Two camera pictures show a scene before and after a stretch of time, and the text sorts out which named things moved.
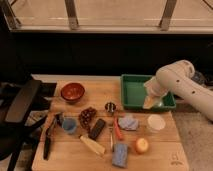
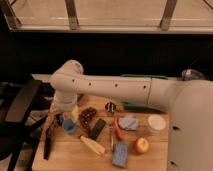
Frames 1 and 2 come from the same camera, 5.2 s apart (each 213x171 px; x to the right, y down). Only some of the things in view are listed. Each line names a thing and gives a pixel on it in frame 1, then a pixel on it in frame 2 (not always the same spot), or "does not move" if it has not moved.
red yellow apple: (142, 145) does not move
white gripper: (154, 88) to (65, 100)
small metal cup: (110, 107) does not move
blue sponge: (119, 155) does not move
